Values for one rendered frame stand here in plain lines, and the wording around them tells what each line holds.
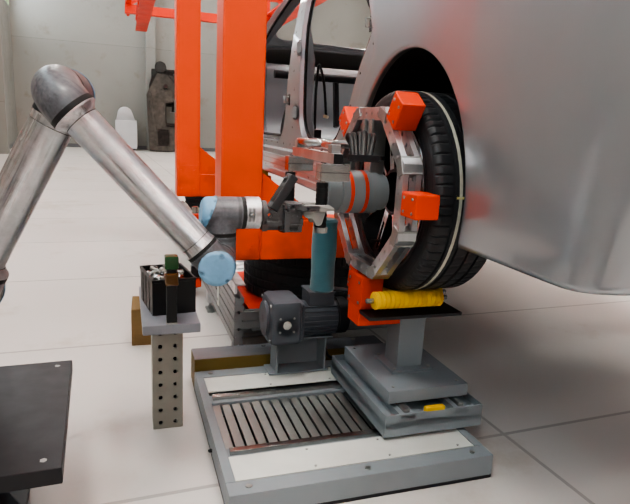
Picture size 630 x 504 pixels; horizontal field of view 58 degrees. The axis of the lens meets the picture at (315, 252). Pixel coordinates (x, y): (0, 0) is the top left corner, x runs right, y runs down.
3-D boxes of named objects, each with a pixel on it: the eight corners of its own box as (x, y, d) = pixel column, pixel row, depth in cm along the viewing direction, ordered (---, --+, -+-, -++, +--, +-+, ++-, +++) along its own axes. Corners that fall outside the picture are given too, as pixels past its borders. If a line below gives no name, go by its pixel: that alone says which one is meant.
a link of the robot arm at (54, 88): (41, 47, 125) (247, 269, 141) (59, 54, 137) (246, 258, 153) (2, 81, 125) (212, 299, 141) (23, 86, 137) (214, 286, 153)
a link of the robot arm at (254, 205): (241, 194, 162) (248, 199, 153) (258, 194, 163) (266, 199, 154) (240, 225, 164) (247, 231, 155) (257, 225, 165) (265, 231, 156)
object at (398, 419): (480, 427, 192) (483, 401, 190) (383, 441, 181) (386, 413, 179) (411, 367, 239) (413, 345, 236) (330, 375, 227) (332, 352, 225)
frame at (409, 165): (412, 293, 170) (429, 106, 158) (392, 294, 168) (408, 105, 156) (346, 253, 220) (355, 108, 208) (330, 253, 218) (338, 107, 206)
